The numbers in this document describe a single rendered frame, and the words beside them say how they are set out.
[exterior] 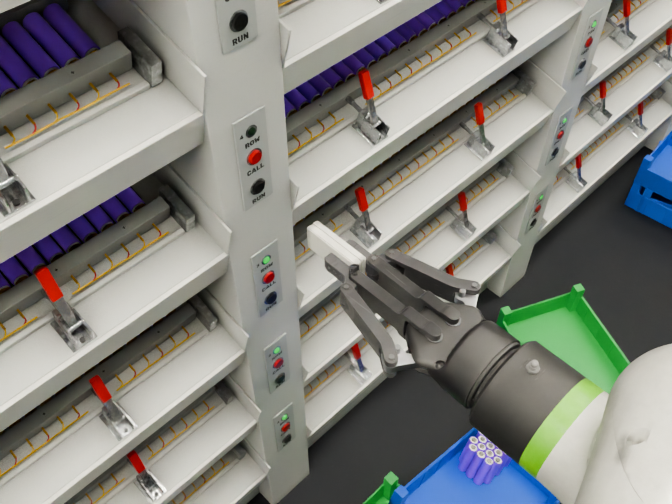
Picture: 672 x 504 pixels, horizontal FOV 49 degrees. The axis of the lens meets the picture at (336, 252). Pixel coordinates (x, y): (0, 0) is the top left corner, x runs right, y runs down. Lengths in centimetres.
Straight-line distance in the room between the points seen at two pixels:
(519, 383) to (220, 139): 35
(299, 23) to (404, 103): 27
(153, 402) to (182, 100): 42
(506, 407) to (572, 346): 111
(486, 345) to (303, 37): 35
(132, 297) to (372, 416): 85
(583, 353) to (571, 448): 111
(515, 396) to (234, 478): 80
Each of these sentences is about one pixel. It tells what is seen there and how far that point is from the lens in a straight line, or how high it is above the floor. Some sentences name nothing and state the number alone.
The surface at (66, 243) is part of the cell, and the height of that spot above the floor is 80.
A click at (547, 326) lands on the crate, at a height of 0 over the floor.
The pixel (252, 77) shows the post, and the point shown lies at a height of 96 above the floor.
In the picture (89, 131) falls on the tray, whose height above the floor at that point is 96.
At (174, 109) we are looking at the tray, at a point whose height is 96.
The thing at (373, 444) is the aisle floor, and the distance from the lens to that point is 154.
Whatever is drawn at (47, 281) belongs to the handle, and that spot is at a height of 83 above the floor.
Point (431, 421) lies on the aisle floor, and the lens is 157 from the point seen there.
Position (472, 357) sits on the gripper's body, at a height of 85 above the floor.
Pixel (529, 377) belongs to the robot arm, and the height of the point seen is 87.
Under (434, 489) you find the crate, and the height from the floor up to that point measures 6.
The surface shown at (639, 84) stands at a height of 36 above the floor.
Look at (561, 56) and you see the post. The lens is 132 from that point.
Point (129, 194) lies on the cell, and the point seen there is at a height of 80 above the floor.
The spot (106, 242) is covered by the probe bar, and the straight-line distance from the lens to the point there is 82.
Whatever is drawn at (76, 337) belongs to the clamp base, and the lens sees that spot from 80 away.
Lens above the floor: 139
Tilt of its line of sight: 50 degrees down
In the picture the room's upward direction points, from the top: straight up
